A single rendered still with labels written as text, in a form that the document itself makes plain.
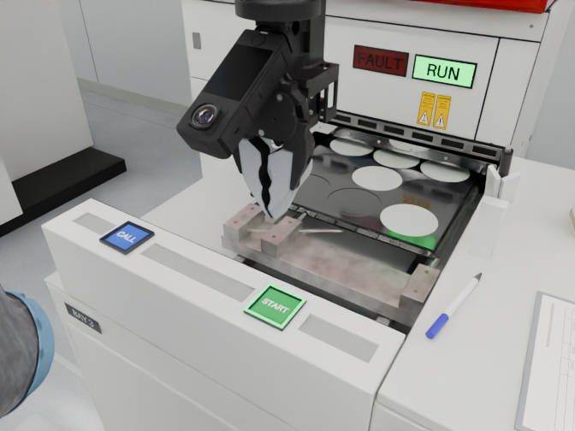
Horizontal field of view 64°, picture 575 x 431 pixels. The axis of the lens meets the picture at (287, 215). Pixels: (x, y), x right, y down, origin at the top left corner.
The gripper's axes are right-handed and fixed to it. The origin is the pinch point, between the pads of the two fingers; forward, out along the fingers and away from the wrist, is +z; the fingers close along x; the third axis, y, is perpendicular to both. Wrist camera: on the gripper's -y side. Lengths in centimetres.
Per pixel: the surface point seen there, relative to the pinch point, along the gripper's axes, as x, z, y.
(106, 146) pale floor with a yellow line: 231, 110, 141
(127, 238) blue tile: 25.7, 14.2, 0.5
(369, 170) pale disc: 9, 21, 49
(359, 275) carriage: -3.0, 22.7, 20.2
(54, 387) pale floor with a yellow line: 96, 111, 7
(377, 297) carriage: -7.3, 22.7, 17.2
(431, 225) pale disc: -8.8, 20.7, 36.8
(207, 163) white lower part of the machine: 63, 39, 59
